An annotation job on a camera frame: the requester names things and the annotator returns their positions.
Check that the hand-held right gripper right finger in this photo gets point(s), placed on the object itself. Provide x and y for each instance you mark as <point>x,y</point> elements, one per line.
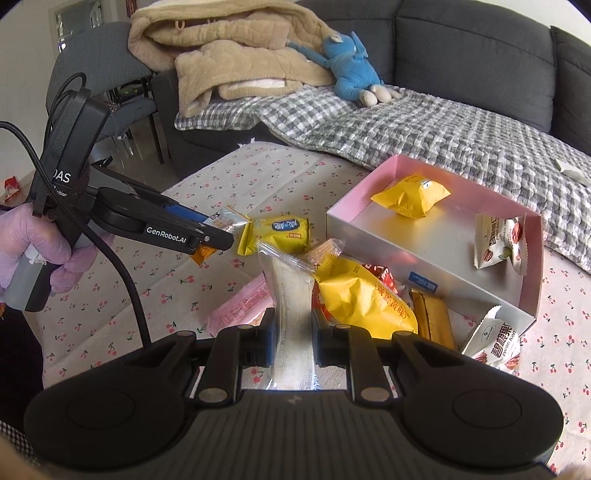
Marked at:
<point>323,346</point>

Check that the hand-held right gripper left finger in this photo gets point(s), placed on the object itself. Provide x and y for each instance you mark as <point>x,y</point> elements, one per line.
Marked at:
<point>270,341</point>

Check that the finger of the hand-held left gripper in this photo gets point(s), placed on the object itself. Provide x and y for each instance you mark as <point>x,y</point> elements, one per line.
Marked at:
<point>184,213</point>
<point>184,233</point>

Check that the silver orange snack packet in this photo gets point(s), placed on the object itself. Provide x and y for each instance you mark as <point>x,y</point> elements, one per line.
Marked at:
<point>226,221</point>

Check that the clear pastry packet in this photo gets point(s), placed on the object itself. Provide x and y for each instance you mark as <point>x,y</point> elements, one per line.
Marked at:
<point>291,300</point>

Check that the pink snack packet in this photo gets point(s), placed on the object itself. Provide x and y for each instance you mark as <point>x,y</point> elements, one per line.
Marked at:
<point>240,304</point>

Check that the large yellow snack packet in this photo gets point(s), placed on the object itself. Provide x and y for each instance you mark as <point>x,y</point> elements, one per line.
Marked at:
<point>360,295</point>

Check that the red snack packet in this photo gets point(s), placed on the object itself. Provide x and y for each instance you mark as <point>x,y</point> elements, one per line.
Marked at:
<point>385,279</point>

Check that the yellow blue-label cracker packet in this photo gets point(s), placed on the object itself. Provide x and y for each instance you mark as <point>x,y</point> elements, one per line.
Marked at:
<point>277,233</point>

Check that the golden brown snack packet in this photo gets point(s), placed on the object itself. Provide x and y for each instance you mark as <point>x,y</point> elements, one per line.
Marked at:
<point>431,318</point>

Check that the pink cardboard box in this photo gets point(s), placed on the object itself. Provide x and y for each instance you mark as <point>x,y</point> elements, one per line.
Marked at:
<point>415,249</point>

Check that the person's left hand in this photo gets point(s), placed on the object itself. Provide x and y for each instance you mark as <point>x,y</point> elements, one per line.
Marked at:
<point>14,235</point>

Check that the small red item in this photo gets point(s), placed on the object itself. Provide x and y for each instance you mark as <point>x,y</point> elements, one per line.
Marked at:
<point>11,189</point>

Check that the grey chair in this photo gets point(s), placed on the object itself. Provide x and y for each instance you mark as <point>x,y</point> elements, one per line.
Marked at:
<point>115,60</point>

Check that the orange cracker packet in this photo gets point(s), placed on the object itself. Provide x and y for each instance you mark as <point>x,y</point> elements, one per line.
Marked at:
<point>323,251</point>

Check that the beige plush toy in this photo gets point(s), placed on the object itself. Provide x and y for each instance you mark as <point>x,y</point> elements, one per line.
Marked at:
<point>231,55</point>

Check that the yellow white-label snack packet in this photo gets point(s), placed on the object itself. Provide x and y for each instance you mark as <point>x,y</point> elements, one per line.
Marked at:
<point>411,196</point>

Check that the person's dark clothing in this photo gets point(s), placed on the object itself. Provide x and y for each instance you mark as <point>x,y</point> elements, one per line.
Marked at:
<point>18,360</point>

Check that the blue plush toy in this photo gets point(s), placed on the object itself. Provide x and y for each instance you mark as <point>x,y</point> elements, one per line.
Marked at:
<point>355,69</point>

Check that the grey checked quilt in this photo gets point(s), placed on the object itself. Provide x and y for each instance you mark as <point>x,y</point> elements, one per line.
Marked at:
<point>415,134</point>

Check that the white paper sheet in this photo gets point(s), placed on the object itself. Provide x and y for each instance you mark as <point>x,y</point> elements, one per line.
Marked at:
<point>575,173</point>

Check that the grey sofa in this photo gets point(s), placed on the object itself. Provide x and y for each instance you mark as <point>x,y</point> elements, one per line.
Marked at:
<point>461,46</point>

